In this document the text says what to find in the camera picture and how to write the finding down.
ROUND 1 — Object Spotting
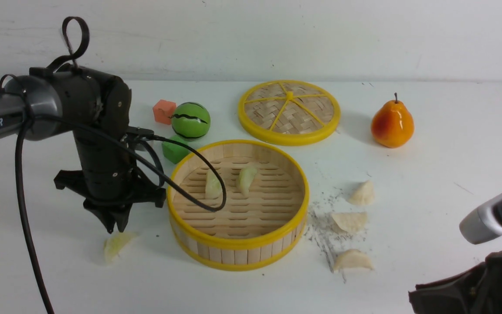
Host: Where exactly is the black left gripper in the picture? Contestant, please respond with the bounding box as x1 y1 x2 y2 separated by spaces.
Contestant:
54 131 166 234

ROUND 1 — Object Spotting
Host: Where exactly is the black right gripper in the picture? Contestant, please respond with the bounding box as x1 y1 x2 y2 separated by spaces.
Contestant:
408 251 502 314

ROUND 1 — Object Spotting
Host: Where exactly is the pale green dumpling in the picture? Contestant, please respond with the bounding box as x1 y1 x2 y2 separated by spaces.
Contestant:
103 231 138 264
205 169 223 199
236 166 258 198

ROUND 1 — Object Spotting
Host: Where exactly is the white dumpling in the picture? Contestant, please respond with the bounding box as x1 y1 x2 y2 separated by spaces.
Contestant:
332 249 374 273
331 212 368 235
347 181 375 207

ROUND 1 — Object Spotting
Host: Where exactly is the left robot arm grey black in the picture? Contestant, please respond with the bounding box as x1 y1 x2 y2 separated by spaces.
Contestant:
0 64 166 233

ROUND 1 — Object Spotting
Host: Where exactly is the bamboo steamer tray yellow rim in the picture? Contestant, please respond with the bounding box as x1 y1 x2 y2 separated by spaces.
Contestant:
167 140 309 272

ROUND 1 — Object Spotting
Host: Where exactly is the woven bamboo steamer lid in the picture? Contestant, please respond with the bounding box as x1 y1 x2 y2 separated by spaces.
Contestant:
237 80 341 146

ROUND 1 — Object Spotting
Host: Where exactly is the green foam cube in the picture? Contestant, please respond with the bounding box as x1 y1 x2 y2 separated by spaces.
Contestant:
162 134 190 164

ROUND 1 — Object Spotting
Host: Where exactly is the orange foam cube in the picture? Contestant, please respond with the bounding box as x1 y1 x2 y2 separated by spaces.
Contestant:
152 99 177 125

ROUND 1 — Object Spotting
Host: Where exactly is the green toy watermelon ball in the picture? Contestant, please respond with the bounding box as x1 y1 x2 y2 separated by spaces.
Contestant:
170 102 211 140

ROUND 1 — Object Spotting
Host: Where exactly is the orange yellow toy pear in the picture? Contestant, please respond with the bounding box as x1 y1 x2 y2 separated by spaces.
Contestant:
371 93 415 149

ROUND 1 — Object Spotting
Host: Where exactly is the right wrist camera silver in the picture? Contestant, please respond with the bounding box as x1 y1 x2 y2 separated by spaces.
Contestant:
459 193 502 245

